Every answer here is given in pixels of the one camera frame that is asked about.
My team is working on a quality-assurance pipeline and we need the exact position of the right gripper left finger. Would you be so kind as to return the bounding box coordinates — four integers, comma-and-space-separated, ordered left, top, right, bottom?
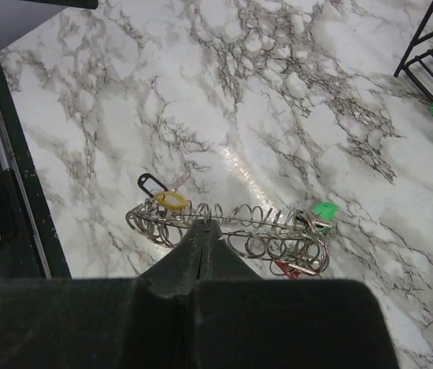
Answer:
0, 221, 204, 369

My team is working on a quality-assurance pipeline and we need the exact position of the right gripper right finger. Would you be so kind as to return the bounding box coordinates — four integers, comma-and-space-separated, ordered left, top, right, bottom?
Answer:
177, 221, 398, 368

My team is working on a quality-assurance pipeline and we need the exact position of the red key tag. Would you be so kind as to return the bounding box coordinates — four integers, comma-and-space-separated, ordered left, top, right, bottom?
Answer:
274, 261, 301, 280

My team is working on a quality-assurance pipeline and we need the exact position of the yellow key tag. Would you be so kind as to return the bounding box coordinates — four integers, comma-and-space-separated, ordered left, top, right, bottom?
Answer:
153, 191, 188, 211

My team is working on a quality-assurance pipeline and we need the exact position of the black key tag with key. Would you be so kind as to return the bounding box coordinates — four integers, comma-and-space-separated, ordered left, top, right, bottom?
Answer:
137, 172, 188, 200

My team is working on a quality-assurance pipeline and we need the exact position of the green key tag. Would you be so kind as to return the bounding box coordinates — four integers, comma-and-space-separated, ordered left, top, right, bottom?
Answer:
311, 202, 337, 221

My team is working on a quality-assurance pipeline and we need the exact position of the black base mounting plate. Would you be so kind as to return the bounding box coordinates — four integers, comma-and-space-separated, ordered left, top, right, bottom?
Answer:
0, 64, 71, 278

